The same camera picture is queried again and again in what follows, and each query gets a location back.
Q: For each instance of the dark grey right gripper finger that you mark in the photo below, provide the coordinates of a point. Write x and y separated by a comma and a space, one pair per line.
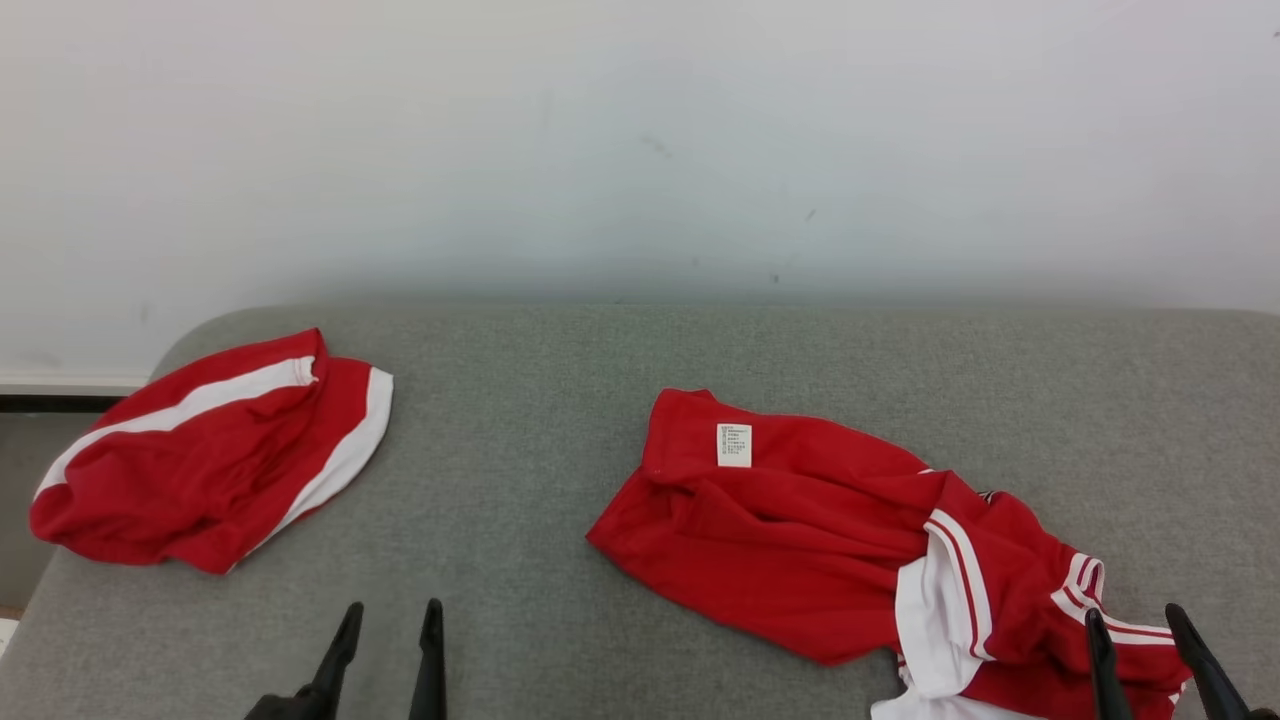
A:
1215, 690
1105, 670

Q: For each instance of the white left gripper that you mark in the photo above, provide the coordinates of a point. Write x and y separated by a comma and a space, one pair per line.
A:
280, 708

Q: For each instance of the red shorts with white stripes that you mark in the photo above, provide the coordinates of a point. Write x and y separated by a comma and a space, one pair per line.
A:
200, 470

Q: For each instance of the red and white basketball jersey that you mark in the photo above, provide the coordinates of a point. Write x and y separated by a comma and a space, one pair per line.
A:
780, 540

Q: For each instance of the grey fabric sofa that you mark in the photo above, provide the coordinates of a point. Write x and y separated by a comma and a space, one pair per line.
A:
550, 450

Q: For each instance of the white baseboard strip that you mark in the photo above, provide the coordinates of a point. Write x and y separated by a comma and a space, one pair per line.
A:
70, 384

